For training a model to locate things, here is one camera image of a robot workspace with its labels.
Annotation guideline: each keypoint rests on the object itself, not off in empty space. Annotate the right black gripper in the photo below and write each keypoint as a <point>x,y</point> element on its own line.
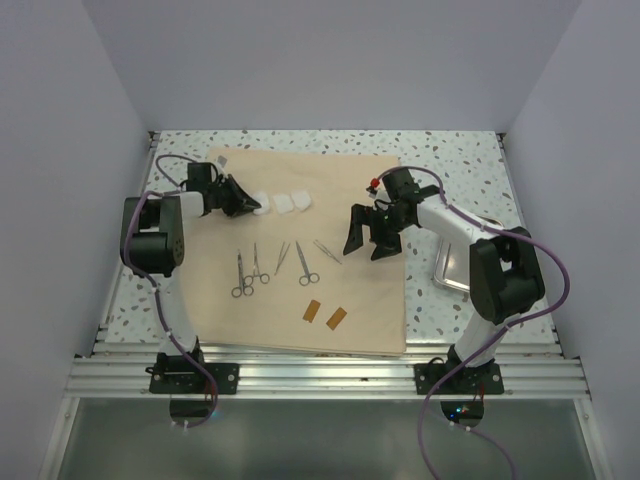
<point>386,246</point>

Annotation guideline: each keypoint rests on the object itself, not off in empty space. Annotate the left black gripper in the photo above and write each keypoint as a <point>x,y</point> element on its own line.
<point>241,203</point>

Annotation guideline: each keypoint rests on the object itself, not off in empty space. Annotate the white gauze pad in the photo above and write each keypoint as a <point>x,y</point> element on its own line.
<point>283,203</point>
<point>262,199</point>
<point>301,199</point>

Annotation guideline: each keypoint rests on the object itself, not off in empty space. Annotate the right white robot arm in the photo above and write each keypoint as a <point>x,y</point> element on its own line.
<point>504,275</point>

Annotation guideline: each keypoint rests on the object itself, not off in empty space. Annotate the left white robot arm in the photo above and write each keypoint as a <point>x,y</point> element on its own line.
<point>153,247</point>

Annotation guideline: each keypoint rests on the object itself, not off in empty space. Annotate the steel tweezers right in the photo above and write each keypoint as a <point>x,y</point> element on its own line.
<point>326,251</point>

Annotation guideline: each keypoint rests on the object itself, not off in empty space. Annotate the steel tweezers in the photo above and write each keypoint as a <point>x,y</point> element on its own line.
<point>282,255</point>
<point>326,251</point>

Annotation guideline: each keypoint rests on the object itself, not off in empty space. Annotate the steel tweezers middle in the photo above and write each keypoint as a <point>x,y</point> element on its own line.
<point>282,255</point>

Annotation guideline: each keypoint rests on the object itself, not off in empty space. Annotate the steel scissors centre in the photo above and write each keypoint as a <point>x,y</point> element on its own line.
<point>308,277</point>

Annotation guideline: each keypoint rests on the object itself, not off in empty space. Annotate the steel scissors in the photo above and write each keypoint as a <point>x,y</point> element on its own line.
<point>308,277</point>
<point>244,286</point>

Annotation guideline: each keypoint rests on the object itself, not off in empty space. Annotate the stainless steel tray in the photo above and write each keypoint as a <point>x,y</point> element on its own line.
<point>452,267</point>

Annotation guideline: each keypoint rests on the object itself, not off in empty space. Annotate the beige cloth drape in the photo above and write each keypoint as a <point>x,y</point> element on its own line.
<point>283,280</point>

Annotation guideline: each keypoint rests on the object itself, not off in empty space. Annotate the brown plaster right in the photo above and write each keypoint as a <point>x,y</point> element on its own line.
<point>336,318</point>

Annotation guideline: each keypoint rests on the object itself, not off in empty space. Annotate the brown plaster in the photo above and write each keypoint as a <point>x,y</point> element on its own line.
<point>336,318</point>
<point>311,311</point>

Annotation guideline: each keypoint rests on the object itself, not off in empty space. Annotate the steel scissors far left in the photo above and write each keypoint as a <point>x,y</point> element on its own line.
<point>244,286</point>

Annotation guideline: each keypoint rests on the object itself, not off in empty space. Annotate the brown plaster left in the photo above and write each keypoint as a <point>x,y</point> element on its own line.
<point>311,311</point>

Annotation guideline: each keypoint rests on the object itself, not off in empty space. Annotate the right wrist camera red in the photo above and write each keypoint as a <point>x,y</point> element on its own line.
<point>376,190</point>

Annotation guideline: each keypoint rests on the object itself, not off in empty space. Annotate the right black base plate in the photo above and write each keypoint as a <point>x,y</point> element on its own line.
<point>486,379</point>

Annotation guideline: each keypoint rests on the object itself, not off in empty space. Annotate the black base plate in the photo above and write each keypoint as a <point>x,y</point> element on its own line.
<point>176,376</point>
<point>486,379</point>

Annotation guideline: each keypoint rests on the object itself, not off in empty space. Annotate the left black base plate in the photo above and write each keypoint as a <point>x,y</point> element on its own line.
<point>176,376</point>

